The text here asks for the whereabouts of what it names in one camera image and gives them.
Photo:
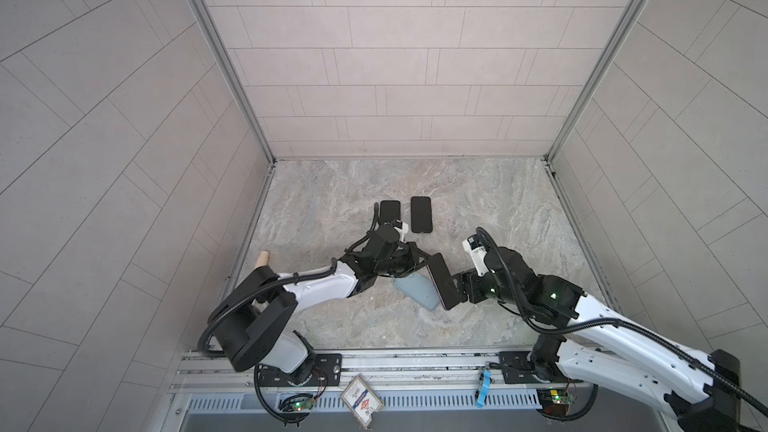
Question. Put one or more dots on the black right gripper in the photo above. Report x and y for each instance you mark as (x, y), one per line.
(468, 278)

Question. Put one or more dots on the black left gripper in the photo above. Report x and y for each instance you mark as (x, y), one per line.
(408, 252)

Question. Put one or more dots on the black phone case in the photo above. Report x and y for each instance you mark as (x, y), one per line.
(389, 211)
(421, 214)

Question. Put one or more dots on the light blue phone case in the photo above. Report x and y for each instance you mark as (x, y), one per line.
(420, 289)

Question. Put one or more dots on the black phone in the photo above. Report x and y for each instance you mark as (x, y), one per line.
(448, 292)

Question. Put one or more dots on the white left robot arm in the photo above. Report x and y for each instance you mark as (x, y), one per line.
(248, 326)

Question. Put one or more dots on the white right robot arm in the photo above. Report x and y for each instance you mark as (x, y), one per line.
(581, 339)

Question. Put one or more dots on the blue clip tag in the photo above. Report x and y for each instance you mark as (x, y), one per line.
(483, 390)

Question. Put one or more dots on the wooden rolling pin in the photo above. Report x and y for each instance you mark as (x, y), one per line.
(262, 259)

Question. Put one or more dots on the right circuit board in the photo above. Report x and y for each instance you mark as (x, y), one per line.
(555, 402)

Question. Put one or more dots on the circuit board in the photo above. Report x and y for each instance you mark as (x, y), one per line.
(298, 403)
(555, 402)

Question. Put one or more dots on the white label card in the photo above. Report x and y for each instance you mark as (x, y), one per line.
(360, 399)

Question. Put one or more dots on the left circuit board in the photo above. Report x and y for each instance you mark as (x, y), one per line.
(298, 403)

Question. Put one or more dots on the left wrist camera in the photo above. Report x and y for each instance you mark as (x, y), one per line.
(401, 227)

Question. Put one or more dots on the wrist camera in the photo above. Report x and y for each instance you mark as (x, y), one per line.
(401, 227)
(477, 251)

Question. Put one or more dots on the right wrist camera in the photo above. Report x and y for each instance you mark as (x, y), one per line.
(477, 251)

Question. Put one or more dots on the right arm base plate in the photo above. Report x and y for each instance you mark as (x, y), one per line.
(531, 368)

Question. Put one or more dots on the aluminium front rail frame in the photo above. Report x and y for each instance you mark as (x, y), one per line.
(404, 379)

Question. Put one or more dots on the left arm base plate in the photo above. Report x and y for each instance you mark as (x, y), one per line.
(317, 370)

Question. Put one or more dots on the aluminium corner rail right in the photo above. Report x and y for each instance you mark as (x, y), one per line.
(627, 20)

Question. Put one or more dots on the aluminium corner rail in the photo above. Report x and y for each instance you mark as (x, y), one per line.
(627, 20)
(219, 51)

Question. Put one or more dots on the aluminium corner rail left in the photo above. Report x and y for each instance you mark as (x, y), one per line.
(219, 51)

